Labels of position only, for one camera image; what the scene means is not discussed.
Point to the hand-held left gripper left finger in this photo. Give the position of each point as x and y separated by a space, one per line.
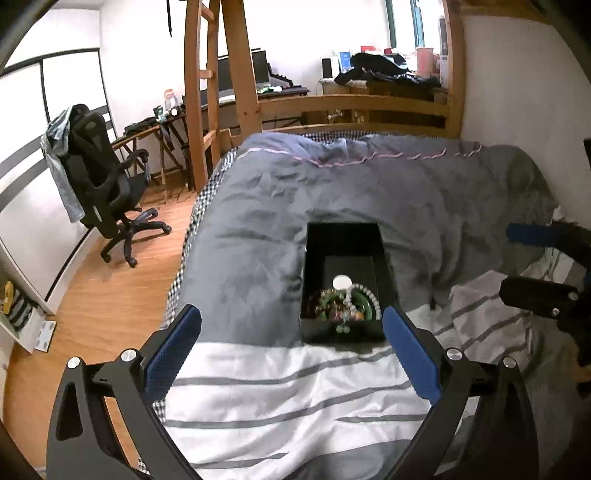
171 350

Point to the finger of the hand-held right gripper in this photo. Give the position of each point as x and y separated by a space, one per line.
531 290
528 234

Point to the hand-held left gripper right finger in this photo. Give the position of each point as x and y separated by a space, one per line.
411 353

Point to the green jade bangle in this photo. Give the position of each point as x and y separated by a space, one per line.
330 302

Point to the black storage box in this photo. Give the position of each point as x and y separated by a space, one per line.
344 249

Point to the white round disc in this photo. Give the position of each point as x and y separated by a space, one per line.
342 282

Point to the white floor scale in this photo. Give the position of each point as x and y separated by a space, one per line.
45 336

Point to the white open shelf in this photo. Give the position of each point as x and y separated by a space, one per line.
14 330

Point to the grey white striped duvet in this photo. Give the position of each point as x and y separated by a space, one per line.
258 217

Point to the yellow item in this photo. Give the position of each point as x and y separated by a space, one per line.
8 297

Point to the black office chair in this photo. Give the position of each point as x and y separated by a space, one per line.
99 170

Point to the pink box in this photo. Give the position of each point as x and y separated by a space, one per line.
425 60

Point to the wooden folding table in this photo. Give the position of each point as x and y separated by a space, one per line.
147 134

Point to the pile of dark clothes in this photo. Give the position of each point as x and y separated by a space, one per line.
383 67

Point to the light blue garment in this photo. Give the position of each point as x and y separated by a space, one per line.
60 157

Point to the white sliding door wardrobe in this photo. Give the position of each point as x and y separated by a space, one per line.
41 152

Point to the wooden ladder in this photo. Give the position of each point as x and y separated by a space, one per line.
194 92

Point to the black desk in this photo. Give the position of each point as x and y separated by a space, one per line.
286 91

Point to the black keyboard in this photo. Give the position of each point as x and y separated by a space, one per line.
288 85

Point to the wooden loft bed frame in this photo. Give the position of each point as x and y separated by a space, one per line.
244 69

